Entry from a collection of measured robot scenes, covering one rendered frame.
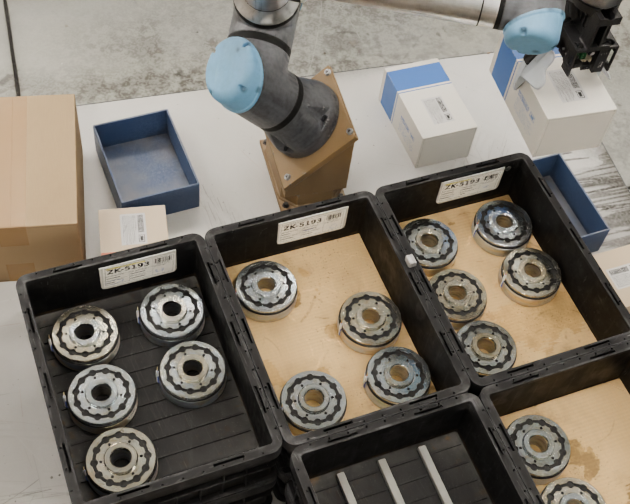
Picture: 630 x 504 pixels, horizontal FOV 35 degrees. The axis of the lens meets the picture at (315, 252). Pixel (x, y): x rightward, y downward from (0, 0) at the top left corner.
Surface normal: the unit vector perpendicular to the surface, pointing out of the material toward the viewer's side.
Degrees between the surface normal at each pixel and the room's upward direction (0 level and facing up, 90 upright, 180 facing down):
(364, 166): 0
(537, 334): 0
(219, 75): 48
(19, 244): 90
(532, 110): 90
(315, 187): 90
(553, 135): 90
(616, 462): 0
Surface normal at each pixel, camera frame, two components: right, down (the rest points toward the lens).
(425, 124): 0.09, -0.58
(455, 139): 0.34, 0.79
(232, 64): -0.62, -0.18
